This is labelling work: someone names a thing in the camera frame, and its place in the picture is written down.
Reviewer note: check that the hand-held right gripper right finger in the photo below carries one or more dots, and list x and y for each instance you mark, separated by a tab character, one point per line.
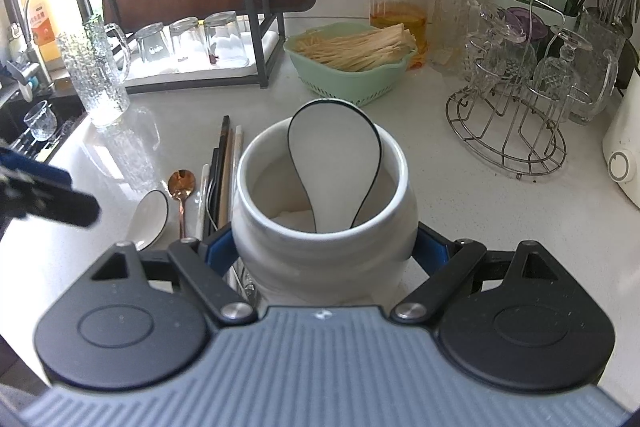
434	252

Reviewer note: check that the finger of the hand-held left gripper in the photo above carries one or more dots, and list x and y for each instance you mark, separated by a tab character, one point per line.
35	169
60	207

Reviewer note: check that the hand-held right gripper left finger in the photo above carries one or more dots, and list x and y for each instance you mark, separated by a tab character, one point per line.
212	249

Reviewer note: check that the black chopstick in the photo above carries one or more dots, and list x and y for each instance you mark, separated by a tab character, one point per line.
223	157
213	187

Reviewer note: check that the white ceramic utensil jar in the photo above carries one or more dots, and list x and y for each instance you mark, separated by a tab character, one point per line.
280	257

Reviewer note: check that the white ceramic spoon black rim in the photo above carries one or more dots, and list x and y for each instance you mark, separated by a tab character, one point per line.
332	157
150	217

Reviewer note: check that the rose gold metal spoon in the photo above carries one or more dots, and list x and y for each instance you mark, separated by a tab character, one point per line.
181	184

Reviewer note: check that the brown wooden chopstick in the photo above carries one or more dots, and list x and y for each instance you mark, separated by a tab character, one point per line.
229	177

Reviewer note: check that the small patterned glass cup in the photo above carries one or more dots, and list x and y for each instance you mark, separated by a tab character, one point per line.
39	122

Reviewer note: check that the black kitchen sink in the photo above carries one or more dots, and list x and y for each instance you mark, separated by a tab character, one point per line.
65	107

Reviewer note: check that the textured glass pitcher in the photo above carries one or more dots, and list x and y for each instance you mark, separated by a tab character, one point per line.
92	77

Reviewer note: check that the grey kitchen faucet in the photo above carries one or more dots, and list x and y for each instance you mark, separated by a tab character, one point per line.
17	32

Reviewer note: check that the orange label bottle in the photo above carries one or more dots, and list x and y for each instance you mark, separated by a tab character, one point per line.
42	27

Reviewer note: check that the clear glass tumbler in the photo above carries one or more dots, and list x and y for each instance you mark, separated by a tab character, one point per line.
186	39
150	44

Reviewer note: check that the white drying tray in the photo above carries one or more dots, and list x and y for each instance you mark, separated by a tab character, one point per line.
190	69

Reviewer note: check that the green plastic basket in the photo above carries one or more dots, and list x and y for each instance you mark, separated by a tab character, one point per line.
345	84

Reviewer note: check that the glass tumbler with red mark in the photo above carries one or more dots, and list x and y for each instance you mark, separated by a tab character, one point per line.
225	39

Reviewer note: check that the stemmed cut glass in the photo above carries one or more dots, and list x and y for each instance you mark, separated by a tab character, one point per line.
560	72

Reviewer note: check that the white electric cooker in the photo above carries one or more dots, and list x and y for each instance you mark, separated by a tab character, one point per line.
625	132

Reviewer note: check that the purple lid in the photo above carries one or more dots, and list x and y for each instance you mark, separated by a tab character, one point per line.
522	19

